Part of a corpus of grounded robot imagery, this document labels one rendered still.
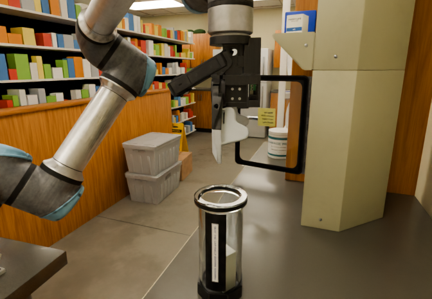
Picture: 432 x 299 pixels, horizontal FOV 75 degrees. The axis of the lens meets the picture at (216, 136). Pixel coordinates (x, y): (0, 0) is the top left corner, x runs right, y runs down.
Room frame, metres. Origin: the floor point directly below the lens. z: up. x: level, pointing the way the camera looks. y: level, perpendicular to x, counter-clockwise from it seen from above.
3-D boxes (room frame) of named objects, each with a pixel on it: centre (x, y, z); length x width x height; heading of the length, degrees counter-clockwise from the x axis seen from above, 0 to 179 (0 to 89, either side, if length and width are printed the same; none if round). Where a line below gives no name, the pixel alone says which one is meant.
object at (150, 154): (3.07, 0.70, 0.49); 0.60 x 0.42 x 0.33; 160
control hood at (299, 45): (0.97, -0.26, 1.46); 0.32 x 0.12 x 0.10; 160
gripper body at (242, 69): (0.50, -0.03, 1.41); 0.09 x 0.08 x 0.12; 84
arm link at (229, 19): (0.51, -0.02, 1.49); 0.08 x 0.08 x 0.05
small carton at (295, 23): (0.92, -0.25, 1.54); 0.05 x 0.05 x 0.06; 54
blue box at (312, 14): (1.05, -0.30, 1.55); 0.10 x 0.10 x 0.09; 70
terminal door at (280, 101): (1.17, -0.22, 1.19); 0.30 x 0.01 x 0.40; 61
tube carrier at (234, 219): (0.53, -0.01, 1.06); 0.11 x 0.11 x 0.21
